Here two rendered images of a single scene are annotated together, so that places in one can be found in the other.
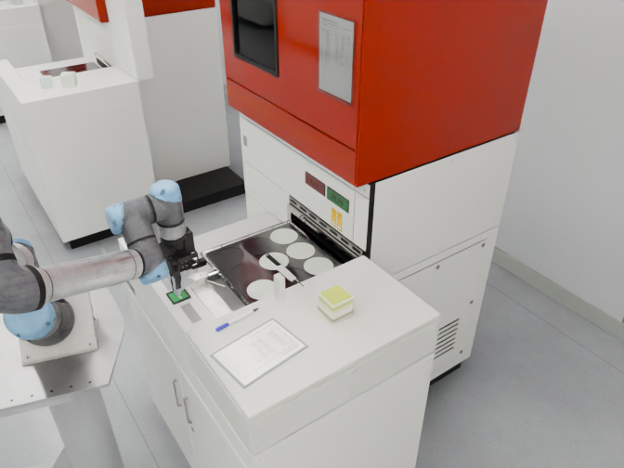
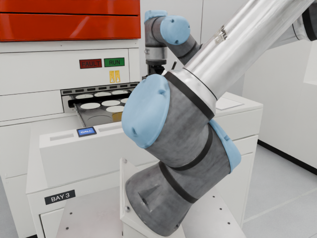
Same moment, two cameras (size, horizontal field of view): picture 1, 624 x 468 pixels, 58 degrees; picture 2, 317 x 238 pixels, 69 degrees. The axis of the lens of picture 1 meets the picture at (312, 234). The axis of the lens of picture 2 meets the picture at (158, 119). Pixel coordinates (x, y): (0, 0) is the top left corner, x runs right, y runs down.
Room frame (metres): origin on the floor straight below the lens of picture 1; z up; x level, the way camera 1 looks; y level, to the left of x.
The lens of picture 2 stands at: (1.14, 1.18, 1.28)
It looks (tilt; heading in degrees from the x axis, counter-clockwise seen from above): 22 degrees down; 279
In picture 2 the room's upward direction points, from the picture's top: straight up
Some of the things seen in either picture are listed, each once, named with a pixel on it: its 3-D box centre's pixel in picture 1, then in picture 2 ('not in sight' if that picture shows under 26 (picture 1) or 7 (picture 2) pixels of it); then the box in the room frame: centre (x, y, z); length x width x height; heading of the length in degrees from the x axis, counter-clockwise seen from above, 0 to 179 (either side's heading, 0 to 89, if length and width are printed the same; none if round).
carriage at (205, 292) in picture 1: (205, 300); not in sight; (1.36, 0.34, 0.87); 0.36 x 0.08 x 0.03; 35
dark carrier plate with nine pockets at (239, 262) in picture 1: (274, 261); (116, 109); (1.52, 0.13, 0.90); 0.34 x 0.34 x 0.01; 35
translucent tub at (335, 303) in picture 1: (335, 304); not in sight; (1.19, -0.07, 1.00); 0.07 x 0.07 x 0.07; 35
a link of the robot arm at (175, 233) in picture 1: (171, 227); (155, 54); (1.28, 0.38, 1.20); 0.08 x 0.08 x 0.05
